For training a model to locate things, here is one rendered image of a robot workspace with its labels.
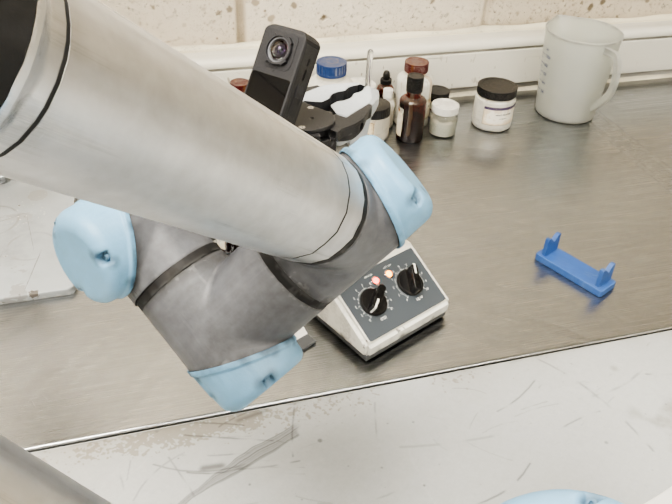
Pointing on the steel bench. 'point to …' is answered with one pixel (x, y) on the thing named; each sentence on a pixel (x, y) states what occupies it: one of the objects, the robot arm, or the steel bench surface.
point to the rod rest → (551, 256)
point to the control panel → (398, 305)
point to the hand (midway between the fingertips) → (366, 88)
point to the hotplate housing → (336, 313)
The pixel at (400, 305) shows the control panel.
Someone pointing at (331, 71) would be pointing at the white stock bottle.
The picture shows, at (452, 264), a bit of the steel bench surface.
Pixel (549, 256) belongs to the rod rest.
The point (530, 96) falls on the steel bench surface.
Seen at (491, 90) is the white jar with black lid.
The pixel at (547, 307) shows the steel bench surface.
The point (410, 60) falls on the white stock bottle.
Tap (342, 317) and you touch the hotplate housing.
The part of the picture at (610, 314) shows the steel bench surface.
